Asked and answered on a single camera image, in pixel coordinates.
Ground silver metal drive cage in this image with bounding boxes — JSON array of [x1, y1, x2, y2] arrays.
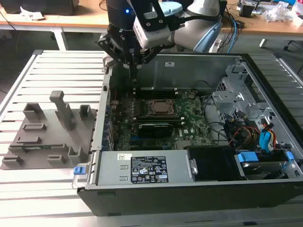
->
[[212, 63, 275, 126]]

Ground green motherboard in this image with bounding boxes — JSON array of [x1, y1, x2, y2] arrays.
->
[[110, 91, 215, 151]]

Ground blue disk carrier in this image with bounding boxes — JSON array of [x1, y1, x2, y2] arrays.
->
[[236, 151, 295, 164]]

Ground blue flat wire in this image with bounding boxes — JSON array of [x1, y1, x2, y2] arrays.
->
[[259, 131, 273, 156]]

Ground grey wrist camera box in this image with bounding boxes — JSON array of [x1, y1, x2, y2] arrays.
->
[[133, 10, 171, 49]]

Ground white power strip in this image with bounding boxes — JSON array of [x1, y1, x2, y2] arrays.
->
[[208, 39, 223, 53]]

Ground wooden desk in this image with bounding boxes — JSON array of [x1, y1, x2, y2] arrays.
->
[[0, 0, 303, 36]]

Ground black PC case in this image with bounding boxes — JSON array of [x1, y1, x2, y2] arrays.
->
[[77, 52, 303, 217]]

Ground metal CPU socket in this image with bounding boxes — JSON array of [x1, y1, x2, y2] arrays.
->
[[144, 99, 179, 117]]

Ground silver hard disk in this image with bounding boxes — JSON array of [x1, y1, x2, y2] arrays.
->
[[241, 162, 284, 176]]

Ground white paper scrap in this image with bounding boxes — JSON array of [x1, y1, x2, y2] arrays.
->
[[20, 6, 45, 20]]

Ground blue cable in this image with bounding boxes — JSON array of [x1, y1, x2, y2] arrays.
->
[[228, 17, 239, 53]]

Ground grey power supply unit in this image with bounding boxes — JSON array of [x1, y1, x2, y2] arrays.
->
[[96, 150, 195, 186]]

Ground small black box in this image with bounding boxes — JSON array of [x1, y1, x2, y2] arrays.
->
[[239, 4, 256, 17]]

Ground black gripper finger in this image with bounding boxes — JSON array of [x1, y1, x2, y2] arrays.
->
[[133, 44, 164, 80], [96, 35, 134, 80]]

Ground white red package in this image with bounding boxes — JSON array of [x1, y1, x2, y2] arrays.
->
[[290, 0, 303, 27]]

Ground grey parts rack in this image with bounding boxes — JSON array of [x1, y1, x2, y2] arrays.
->
[[1, 90, 98, 170]]

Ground black plastic shroud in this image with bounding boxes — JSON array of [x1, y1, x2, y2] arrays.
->
[[186, 146, 247, 182]]

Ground red yellow power wires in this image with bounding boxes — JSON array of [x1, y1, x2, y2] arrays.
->
[[233, 126, 260, 144]]

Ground dark monitor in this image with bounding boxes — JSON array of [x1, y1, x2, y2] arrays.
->
[[4, 0, 74, 15]]

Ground clear plastic bag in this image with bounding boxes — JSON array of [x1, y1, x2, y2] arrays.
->
[[261, 3, 293, 23]]

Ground black graphics card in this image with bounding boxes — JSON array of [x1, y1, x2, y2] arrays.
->
[[136, 122, 173, 138]]

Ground black camera mounting bracket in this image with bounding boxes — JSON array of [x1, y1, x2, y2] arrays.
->
[[136, 0, 168, 32]]

